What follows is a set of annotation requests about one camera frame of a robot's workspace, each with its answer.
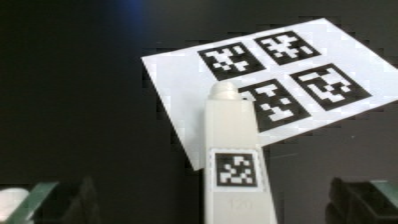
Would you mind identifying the white leg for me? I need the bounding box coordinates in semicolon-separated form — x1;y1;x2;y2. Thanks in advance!
205;82;278;224
0;188;29;224

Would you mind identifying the white marker base plate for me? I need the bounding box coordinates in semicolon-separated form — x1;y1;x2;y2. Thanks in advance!
143;19;398;168

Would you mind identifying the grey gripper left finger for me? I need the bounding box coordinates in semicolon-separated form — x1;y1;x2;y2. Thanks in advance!
6;177;102;224

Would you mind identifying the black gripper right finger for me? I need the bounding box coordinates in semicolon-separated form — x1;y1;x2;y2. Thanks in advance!
326;178;398;224

